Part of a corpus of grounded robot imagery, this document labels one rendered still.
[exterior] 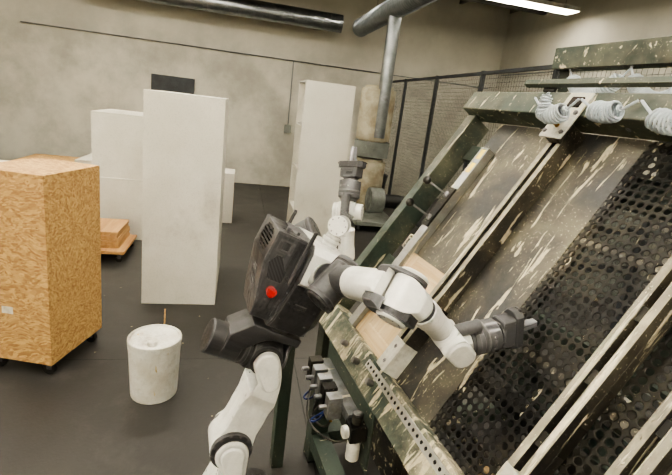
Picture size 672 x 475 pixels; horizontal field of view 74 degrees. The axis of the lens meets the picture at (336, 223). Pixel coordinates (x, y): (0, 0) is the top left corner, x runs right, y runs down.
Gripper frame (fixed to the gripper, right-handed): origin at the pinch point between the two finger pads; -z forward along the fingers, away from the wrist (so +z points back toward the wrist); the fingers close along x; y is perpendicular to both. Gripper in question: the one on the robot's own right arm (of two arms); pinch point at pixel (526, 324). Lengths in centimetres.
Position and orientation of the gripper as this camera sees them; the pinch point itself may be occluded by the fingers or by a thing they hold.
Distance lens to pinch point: 139.2
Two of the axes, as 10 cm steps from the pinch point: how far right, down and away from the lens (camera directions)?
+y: -3.1, -2.8, 9.1
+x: -0.7, -9.5, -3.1
